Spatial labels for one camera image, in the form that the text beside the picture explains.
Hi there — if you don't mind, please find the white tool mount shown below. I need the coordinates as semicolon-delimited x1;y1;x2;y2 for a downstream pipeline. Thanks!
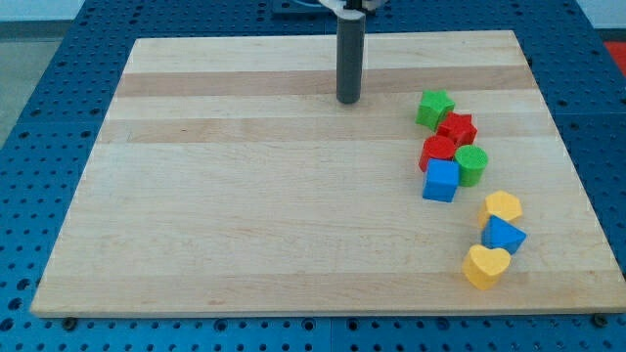
319;0;388;20

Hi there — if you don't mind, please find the yellow hexagon block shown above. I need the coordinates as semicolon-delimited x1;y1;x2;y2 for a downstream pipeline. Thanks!
477;191;523;229

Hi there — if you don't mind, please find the red cylinder block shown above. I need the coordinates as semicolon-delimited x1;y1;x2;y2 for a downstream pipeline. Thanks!
418;135;457;172

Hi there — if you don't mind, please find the blue cube block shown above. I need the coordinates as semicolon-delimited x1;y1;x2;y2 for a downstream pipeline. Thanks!
422;158;460;202

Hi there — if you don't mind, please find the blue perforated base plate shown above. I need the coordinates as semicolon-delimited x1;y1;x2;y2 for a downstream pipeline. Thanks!
1;1;625;351

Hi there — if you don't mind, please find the yellow heart block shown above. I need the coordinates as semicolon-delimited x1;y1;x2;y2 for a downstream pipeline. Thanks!
462;244;512;290

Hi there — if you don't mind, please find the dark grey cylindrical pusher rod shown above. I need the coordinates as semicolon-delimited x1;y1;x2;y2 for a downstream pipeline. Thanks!
336;15;366;104

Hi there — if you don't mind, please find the green star block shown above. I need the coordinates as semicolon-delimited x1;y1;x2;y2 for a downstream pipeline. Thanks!
415;90;456;132

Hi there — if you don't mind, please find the blue triangle block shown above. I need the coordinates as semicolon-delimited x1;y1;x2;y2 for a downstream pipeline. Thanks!
481;215;527;254

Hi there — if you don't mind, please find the red star block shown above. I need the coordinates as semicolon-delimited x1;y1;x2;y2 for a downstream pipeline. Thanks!
436;111;478;147

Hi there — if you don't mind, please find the green cylinder block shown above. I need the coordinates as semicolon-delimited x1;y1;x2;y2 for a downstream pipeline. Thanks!
454;145;489;187

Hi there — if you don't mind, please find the wooden board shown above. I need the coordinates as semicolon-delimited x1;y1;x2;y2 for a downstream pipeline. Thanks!
30;30;625;318

